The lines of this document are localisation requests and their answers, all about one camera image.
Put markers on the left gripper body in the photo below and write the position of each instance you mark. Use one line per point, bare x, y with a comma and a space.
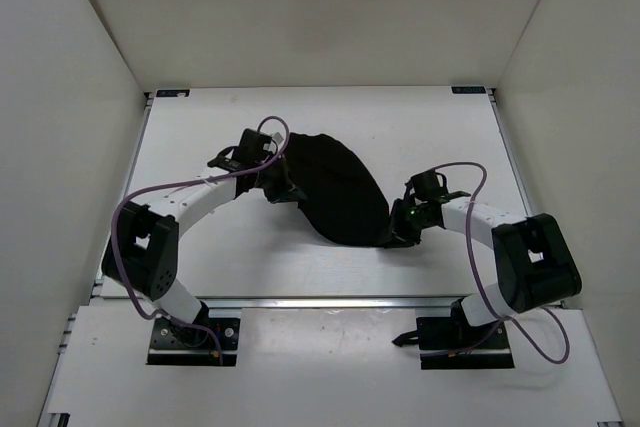
271, 177

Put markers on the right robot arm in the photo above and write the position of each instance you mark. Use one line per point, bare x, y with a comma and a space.
518, 263

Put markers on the left table corner label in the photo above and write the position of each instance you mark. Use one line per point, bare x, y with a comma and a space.
172, 93

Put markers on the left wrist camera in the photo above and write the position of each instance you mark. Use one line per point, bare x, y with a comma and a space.
276, 140

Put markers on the right table corner label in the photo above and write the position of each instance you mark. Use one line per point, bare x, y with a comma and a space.
468, 90

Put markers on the table corner label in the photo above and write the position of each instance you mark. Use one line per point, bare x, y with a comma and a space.
468, 90
172, 93

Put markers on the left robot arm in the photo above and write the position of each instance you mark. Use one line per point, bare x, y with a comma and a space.
146, 227

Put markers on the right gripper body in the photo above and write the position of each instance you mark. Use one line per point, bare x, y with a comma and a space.
415, 220

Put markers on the black skirt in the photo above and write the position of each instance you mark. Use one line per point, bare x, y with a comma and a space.
344, 203

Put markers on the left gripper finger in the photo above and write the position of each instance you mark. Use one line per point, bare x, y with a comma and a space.
286, 185
282, 197

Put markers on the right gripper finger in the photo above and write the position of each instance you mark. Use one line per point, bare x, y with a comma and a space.
398, 220
395, 241

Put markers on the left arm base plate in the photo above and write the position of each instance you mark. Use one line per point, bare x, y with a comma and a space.
172, 345

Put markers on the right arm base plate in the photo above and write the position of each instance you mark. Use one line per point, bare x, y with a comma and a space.
451, 343

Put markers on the aluminium table front rail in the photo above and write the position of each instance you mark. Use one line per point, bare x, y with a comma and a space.
320, 303

